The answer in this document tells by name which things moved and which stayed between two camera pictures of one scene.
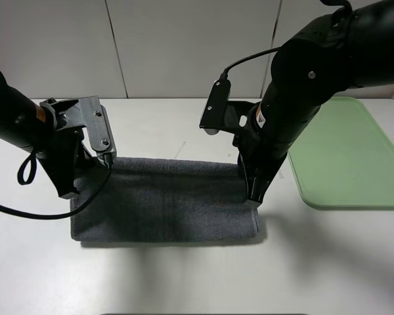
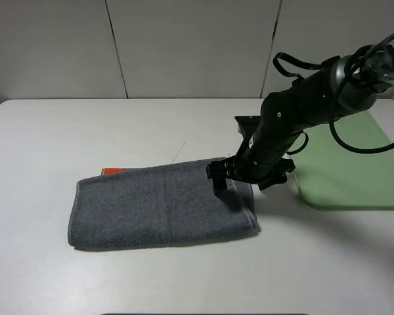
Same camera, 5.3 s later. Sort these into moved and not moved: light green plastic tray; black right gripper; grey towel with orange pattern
Moved: black right gripper
Not moved: grey towel with orange pattern; light green plastic tray
